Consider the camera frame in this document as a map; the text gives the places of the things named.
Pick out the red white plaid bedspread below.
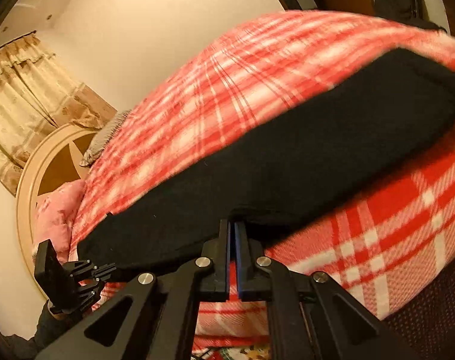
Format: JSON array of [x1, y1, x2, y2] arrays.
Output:
[[67, 9, 455, 353]]

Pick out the dark sleeved left forearm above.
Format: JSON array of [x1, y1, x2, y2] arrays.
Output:
[[3, 301, 83, 359]]

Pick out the pink pillow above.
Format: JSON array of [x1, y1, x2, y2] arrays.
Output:
[[31, 179, 86, 264]]

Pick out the cream round headboard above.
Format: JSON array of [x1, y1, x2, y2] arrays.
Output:
[[15, 124, 97, 283]]

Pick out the beige patterned curtain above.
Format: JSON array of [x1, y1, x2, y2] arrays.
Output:
[[0, 33, 116, 194]]

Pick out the grey striped pillow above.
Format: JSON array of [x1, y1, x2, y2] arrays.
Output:
[[79, 110, 130, 167]]

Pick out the black pants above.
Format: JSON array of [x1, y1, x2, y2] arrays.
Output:
[[77, 49, 455, 281]]

